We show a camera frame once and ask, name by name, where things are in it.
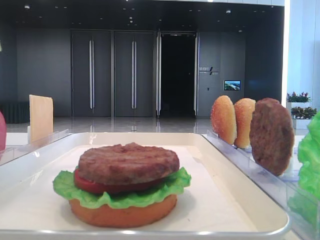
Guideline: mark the meat patty on burger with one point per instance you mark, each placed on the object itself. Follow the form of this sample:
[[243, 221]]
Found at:
[[127, 164]]

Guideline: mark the red tomato slice on burger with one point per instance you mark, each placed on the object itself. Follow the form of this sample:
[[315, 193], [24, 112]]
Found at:
[[99, 188]]

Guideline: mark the upright brown meat patty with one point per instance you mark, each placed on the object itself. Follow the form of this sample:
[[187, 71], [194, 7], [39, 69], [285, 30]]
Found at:
[[271, 135]]

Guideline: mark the green lettuce on burger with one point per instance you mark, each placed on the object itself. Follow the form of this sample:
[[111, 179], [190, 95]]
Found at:
[[174, 184]]

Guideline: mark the upright yellow cheese slice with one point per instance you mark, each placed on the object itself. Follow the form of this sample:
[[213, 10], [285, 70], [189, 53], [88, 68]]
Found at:
[[41, 112]]

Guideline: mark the upright red tomato slice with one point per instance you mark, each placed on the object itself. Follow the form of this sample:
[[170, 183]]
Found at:
[[3, 132]]

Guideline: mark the upright green lettuce leaf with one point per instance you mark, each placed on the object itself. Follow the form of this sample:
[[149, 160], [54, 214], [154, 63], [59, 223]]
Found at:
[[309, 155]]

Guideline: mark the clear lettuce rack with pusher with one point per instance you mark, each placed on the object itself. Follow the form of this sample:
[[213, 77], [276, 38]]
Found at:
[[304, 209]]

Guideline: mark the far bun half in rack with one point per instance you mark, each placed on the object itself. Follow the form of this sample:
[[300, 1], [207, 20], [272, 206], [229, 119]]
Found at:
[[223, 119]]

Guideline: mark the bun half in rack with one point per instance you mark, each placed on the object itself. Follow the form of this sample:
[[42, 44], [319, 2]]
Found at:
[[223, 119], [243, 113]]

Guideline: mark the near bun half in rack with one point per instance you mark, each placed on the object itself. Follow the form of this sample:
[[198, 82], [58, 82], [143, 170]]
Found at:
[[243, 113]]

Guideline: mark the white serving tray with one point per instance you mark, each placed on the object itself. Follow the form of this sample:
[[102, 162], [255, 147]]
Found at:
[[220, 204]]

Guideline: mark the bottom bun on tray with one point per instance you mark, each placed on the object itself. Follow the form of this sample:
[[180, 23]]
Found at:
[[130, 217]]

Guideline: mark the white planter with flowers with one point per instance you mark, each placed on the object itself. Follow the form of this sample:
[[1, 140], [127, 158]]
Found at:
[[300, 107]]

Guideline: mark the clear patty rack with pusher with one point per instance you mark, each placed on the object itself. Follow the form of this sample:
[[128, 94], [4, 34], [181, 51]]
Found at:
[[264, 177]]

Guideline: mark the clear left side rack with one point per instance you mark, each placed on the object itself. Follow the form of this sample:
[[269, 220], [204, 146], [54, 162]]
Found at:
[[12, 152]]

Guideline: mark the wall mounted screen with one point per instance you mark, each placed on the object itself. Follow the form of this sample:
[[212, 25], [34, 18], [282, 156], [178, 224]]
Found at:
[[232, 85]]

